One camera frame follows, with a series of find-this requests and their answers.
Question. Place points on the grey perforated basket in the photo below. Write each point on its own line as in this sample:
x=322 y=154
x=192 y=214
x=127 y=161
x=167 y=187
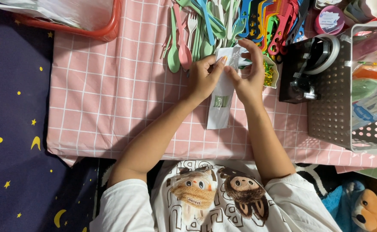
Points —
x=330 y=112

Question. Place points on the person's right hand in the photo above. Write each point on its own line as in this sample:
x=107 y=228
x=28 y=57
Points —
x=252 y=83

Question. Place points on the orange plush toy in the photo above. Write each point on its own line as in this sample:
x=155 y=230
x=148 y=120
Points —
x=372 y=212

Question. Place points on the gold and green twist ties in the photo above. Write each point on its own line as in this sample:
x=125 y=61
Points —
x=268 y=74

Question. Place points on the heap of filled clear packets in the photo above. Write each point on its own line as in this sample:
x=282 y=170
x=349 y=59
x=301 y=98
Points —
x=372 y=87

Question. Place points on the person's white printed shirt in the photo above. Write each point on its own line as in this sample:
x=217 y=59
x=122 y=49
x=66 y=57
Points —
x=162 y=209

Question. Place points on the pile of pastel plastic cutlery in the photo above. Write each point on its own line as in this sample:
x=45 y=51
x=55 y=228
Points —
x=204 y=29

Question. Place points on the navy moon and star rug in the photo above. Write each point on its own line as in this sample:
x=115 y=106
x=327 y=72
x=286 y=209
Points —
x=17 y=129

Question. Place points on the black and white cloth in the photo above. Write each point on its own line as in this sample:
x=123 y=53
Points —
x=310 y=177

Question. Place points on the pink checked tablecloth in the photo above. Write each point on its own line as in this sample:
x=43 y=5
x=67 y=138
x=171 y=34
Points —
x=111 y=96

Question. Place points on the clear plastic bags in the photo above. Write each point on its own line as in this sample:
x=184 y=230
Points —
x=62 y=11

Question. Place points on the white tape roll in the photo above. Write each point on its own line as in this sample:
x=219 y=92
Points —
x=331 y=54

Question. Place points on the white bowl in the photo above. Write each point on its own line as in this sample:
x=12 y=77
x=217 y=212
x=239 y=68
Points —
x=274 y=75

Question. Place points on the pink round container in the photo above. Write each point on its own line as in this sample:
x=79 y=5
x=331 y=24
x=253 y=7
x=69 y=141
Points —
x=328 y=21

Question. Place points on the pile of colourful plastic combs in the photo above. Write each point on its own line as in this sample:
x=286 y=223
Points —
x=272 y=19

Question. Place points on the red plastic basket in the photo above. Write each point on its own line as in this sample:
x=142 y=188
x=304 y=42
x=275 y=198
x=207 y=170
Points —
x=107 y=30

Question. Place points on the black tape dispenser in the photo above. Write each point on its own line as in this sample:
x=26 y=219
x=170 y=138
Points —
x=291 y=80

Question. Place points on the clear plastic packet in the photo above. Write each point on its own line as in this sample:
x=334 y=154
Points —
x=220 y=112

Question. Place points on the person's left hand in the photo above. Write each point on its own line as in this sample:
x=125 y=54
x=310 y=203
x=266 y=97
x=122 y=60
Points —
x=201 y=80

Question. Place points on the blue plush toy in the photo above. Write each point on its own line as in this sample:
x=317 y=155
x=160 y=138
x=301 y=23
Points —
x=338 y=203

